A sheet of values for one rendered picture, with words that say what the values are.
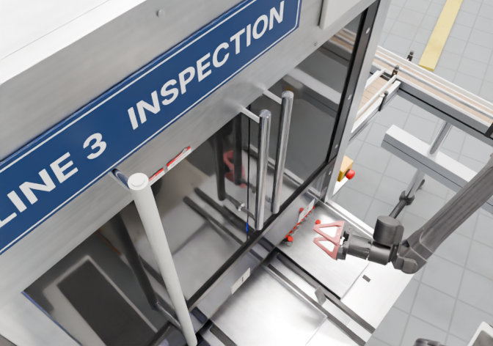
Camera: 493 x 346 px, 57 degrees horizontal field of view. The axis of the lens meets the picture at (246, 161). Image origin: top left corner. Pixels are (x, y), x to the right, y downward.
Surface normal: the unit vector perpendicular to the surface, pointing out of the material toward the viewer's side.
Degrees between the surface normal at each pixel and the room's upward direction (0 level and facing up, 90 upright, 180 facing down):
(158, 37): 90
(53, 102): 90
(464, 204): 51
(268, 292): 0
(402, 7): 0
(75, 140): 90
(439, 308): 0
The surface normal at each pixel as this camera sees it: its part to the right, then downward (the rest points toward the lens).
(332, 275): 0.00, -0.59
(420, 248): -0.14, 0.25
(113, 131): 0.75, 0.54
